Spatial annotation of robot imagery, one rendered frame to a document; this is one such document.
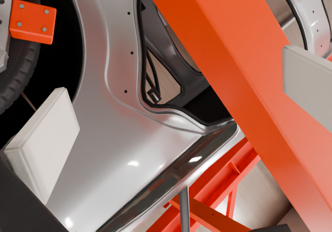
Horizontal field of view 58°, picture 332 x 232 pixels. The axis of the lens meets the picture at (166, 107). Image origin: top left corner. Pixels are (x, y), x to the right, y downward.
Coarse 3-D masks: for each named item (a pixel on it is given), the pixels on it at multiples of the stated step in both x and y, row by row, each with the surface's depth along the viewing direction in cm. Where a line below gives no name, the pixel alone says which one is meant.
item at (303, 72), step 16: (288, 48) 17; (288, 64) 17; (304, 64) 15; (320, 64) 14; (288, 80) 17; (304, 80) 15; (320, 80) 14; (304, 96) 16; (320, 96) 14; (320, 112) 14
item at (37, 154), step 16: (64, 96) 17; (48, 112) 15; (64, 112) 17; (32, 128) 13; (48, 128) 14; (64, 128) 16; (16, 144) 12; (32, 144) 12; (48, 144) 14; (64, 144) 16; (16, 160) 12; (32, 160) 12; (48, 160) 14; (64, 160) 15; (32, 176) 12; (48, 176) 13; (48, 192) 13
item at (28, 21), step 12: (12, 0) 64; (12, 12) 64; (24, 12) 65; (36, 12) 66; (48, 12) 67; (12, 24) 64; (24, 24) 65; (36, 24) 66; (48, 24) 67; (12, 36) 69; (24, 36) 68; (36, 36) 67; (48, 36) 67
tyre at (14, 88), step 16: (32, 0) 73; (16, 48) 72; (32, 48) 74; (16, 64) 72; (32, 64) 78; (0, 80) 70; (16, 80) 72; (0, 96) 70; (16, 96) 85; (0, 112) 83
